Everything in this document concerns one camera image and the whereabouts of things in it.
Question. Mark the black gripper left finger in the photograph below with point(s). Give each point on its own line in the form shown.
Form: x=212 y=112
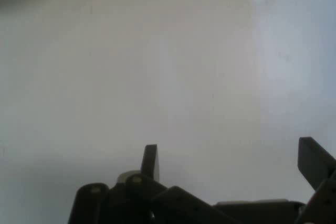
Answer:
x=149 y=163

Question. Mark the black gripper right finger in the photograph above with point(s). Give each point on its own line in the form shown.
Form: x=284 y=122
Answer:
x=312 y=161

